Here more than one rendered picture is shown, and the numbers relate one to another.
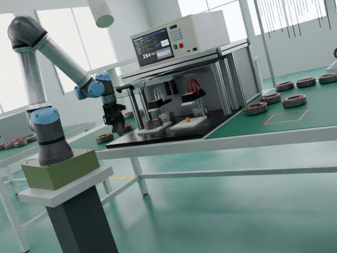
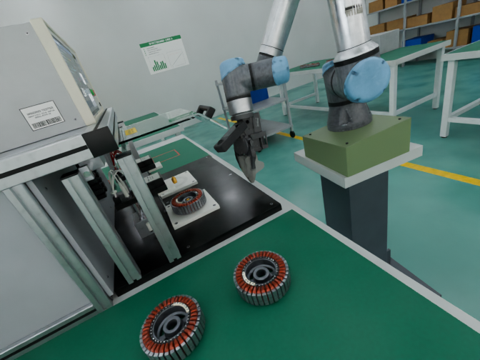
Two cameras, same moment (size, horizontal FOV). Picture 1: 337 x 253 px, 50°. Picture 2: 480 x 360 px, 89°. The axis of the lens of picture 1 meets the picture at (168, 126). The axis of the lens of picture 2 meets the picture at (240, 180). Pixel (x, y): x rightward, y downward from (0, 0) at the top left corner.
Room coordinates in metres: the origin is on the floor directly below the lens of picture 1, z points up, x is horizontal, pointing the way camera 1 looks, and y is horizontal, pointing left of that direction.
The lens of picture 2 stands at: (2.55, 0.61, 1.16)
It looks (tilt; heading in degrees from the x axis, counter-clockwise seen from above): 26 degrees down; 213
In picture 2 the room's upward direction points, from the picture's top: 16 degrees counter-clockwise
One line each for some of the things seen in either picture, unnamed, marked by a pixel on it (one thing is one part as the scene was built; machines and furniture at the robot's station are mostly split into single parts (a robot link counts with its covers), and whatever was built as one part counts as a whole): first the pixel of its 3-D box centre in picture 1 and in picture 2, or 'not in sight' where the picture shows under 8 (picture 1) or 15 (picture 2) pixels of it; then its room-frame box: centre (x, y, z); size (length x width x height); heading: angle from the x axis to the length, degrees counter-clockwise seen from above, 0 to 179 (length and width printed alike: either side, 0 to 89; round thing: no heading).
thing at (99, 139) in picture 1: (104, 137); (261, 276); (2.26, 0.41, 0.77); 0.11 x 0.11 x 0.04
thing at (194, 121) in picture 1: (188, 122); (175, 183); (1.91, -0.11, 0.78); 0.15 x 0.15 x 0.01; 52
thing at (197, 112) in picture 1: (200, 111); not in sight; (2.03, -0.20, 0.80); 0.07 x 0.05 x 0.06; 52
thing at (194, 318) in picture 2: (124, 128); (173, 326); (2.40, 0.29, 0.77); 0.11 x 0.11 x 0.04
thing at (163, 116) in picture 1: (167, 116); (144, 221); (2.17, -0.01, 0.80); 0.07 x 0.05 x 0.06; 52
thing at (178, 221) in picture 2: (154, 127); (191, 207); (2.06, 0.08, 0.78); 0.15 x 0.15 x 0.01; 52
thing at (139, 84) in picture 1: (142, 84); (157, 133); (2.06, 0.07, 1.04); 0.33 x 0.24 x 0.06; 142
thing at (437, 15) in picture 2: not in sight; (448, 10); (-4.50, 1.87, 0.92); 0.40 x 0.36 x 0.27; 140
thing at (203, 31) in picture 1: (181, 39); (3, 100); (2.23, -0.22, 1.22); 0.44 x 0.39 x 0.20; 52
